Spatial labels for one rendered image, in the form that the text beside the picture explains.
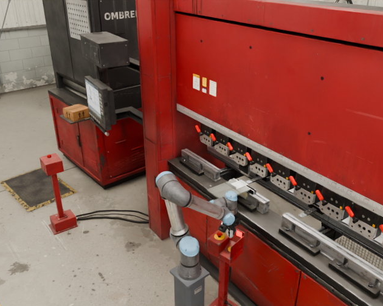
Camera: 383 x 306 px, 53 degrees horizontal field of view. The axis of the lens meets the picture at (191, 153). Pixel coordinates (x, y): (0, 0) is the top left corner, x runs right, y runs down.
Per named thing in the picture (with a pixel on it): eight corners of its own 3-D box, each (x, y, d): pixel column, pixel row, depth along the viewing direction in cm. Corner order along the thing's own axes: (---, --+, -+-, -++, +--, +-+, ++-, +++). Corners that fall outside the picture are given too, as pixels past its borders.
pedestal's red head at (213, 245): (207, 251, 274) (207, 231, 266) (220, 240, 285) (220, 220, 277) (230, 265, 262) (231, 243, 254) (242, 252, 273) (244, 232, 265)
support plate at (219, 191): (206, 190, 285) (207, 189, 284) (233, 180, 298) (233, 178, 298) (222, 201, 271) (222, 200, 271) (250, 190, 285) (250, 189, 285)
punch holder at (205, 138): (199, 141, 318) (199, 122, 311) (208, 138, 323) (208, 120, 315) (210, 147, 307) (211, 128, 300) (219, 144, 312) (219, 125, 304)
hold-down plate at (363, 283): (327, 266, 231) (328, 262, 229) (333, 262, 233) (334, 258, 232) (374, 298, 209) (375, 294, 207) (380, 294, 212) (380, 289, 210)
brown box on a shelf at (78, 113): (59, 116, 422) (57, 105, 416) (81, 111, 437) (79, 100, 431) (70, 124, 401) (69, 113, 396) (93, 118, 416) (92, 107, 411)
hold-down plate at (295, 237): (278, 231, 260) (278, 227, 259) (284, 228, 263) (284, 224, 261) (314, 256, 238) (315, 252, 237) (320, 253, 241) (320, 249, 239)
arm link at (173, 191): (176, 187, 204) (240, 215, 230) (169, 178, 213) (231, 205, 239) (165, 205, 206) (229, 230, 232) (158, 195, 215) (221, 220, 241)
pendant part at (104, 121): (88, 114, 355) (83, 76, 338) (101, 112, 360) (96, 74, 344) (105, 131, 320) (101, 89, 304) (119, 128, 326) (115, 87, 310)
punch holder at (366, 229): (348, 227, 216) (353, 202, 209) (356, 221, 220) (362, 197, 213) (372, 241, 205) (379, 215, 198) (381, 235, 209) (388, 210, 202)
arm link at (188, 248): (183, 268, 229) (183, 251, 223) (175, 254, 240) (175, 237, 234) (202, 263, 233) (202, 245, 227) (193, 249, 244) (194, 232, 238)
